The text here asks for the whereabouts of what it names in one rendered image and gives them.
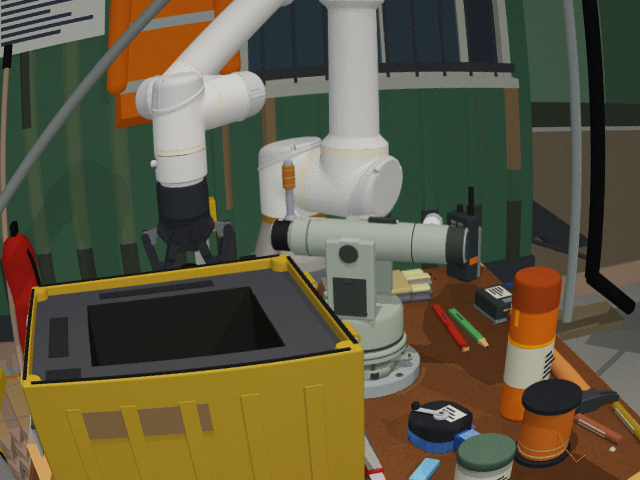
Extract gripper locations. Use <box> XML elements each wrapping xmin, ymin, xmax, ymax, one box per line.
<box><xmin>140</xmin><ymin>176</ymin><xmax>237</xmax><ymax>272</ymax></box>

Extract orange slewing grip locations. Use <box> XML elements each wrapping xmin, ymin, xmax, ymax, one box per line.
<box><xmin>281</xmin><ymin>159</ymin><xmax>297</xmax><ymax>222</ymax></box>

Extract grey-green theodolite body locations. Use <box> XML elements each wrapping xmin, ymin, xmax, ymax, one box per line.
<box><xmin>288</xmin><ymin>215</ymin><xmax>450</xmax><ymax>400</ymax></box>

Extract dark grey objective cap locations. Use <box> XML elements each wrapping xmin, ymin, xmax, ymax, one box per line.
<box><xmin>445</xmin><ymin>222</ymin><xmax>471</xmax><ymax>265</ymax></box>

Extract yellow instrument case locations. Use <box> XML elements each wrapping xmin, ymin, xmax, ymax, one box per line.
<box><xmin>21</xmin><ymin>254</ymin><xmax>367</xmax><ymax>480</ymax></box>

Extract red fire extinguisher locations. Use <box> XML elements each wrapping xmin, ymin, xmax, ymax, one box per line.
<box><xmin>1</xmin><ymin>220</ymin><xmax>42</xmax><ymax>342</ymax></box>

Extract grey slanted pole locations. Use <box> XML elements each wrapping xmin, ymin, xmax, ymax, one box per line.
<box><xmin>0</xmin><ymin>0</ymin><xmax>172</xmax><ymax>212</ymax></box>

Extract orange safety vest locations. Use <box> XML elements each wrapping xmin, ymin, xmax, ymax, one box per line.
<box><xmin>106</xmin><ymin>0</ymin><xmax>242</xmax><ymax>131</ymax></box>

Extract stack of folded cloths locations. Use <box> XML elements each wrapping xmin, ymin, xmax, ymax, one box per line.
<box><xmin>390</xmin><ymin>267</ymin><xmax>434</xmax><ymax>304</ymax></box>

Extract white notice board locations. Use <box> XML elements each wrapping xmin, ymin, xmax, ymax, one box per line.
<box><xmin>0</xmin><ymin>0</ymin><xmax>122</xmax><ymax>57</ymax></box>

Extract red pencil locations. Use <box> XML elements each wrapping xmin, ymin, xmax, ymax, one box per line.
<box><xmin>431</xmin><ymin>303</ymin><xmax>472</xmax><ymax>353</ymax></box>

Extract black handheld radio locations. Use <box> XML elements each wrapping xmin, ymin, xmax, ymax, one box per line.
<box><xmin>445</xmin><ymin>186</ymin><xmax>484</xmax><ymax>282</ymax></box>

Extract red and white folding rule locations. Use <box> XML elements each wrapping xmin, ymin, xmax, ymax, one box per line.
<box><xmin>364</xmin><ymin>433</ymin><xmax>385</xmax><ymax>480</ymax></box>

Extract green pencil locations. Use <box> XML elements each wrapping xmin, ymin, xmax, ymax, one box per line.
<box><xmin>447</xmin><ymin>307</ymin><xmax>491</xmax><ymax>348</ymax></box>

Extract black and blue tape reel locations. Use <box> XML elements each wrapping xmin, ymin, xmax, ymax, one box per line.
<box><xmin>406</xmin><ymin>399</ymin><xmax>475</xmax><ymax>455</ymax></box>

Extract small black labelled box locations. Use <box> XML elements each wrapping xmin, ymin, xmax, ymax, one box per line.
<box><xmin>473</xmin><ymin>284</ymin><xmax>514</xmax><ymax>326</ymax></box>

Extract dark window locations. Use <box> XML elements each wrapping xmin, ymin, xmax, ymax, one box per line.
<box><xmin>246</xmin><ymin>0</ymin><xmax>517</xmax><ymax>92</ymax></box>

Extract light blue eraser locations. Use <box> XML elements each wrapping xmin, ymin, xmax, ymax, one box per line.
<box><xmin>409</xmin><ymin>456</ymin><xmax>442</xmax><ymax>480</ymax></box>

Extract orange and white spray can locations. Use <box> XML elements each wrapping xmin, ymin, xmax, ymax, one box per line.
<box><xmin>499</xmin><ymin>265</ymin><xmax>564</xmax><ymax>422</ymax></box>

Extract green-lidded jar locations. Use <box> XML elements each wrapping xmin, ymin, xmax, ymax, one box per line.
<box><xmin>453</xmin><ymin>432</ymin><xmax>518</xmax><ymax>480</ymax></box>

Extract grey curved pole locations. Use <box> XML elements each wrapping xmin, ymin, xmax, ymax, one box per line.
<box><xmin>561</xmin><ymin>0</ymin><xmax>585</xmax><ymax>324</ymax></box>

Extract black bent pipe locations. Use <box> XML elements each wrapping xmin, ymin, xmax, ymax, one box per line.
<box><xmin>581</xmin><ymin>0</ymin><xmax>637</xmax><ymax>315</ymax></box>

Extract salmon crayon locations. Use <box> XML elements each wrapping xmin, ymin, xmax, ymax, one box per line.
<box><xmin>574</xmin><ymin>411</ymin><xmax>624</xmax><ymax>446</ymax></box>

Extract yellow marker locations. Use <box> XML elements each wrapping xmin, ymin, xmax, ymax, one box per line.
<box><xmin>611</xmin><ymin>400</ymin><xmax>640</xmax><ymax>445</ymax></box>

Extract black focus ring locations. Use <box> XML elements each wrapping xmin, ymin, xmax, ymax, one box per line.
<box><xmin>270</xmin><ymin>218</ymin><xmax>293</xmax><ymax>252</ymax></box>

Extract orange string spool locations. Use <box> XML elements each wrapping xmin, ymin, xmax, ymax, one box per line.
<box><xmin>514</xmin><ymin>379</ymin><xmax>585</xmax><ymax>469</ymax></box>

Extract orange wooden handle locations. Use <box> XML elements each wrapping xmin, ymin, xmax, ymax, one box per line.
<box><xmin>549</xmin><ymin>349</ymin><xmax>592</xmax><ymax>393</ymax></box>

